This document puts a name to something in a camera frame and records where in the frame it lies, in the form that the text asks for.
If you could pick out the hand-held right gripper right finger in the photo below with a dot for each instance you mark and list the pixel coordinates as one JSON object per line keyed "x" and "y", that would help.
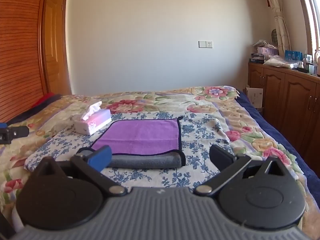
{"x": 221, "y": 155}

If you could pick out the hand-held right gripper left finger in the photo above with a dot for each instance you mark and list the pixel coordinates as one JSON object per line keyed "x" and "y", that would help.
{"x": 101, "y": 158}

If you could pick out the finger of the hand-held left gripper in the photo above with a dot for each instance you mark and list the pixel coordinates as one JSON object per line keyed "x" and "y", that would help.
{"x": 17, "y": 132}

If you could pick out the purple and grey towel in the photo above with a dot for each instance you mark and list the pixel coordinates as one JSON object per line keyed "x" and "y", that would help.
{"x": 142, "y": 133}

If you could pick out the dark blue cloth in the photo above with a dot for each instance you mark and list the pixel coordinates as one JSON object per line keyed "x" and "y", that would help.
{"x": 30, "y": 111}

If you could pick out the blue floral white cloth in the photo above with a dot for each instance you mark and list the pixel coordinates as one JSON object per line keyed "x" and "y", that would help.
{"x": 200, "y": 140}

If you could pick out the pink and white tissue box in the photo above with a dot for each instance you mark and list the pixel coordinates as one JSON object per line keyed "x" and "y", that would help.
{"x": 93, "y": 121}

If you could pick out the red cloth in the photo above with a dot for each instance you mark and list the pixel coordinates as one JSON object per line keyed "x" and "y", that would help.
{"x": 45, "y": 98}

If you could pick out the floral bedspread bed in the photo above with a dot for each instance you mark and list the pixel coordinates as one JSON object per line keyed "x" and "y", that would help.
{"x": 220, "y": 105}

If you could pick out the navy blue bed sheet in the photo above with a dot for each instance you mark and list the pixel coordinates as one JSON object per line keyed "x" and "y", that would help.
{"x": 282, "y": 140}

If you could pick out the white cardboard box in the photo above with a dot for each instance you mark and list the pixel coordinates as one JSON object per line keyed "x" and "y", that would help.
{"x": 255, "y": 97}

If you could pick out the slatted wooden headboard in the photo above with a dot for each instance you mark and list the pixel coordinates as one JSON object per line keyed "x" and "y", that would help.
{"x": 20, "y": 47}

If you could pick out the wooden cabinet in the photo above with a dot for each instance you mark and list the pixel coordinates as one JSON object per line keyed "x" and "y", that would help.
{"x": 292, "y": 97}

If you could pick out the wooden door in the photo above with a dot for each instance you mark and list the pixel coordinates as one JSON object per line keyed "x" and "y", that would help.
{"x": 55, "y": 45}

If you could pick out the stack of books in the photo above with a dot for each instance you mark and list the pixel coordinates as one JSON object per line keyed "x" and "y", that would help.
{"x": 257, "y": 58}

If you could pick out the clear plastic bag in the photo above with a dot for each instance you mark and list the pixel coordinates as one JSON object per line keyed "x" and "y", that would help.
{"x": 277, "y": 61}

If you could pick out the blue box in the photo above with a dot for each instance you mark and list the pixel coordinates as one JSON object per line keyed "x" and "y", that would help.
{"x": 293, "y": 55}

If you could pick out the woven hand fan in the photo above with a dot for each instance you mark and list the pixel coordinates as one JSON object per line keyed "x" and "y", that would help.
{"x": 275, "y": 37}

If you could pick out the patterned beige curtain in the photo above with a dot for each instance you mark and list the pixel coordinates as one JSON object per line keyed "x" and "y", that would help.
{"x": 277, "y": 15}

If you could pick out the white wall socket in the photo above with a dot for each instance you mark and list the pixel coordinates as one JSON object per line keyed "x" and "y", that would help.
{"x": 205, "y": 44}

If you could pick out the wooden window frame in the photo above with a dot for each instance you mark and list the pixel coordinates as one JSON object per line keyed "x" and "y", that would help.
{"x": 311, "y": 17}

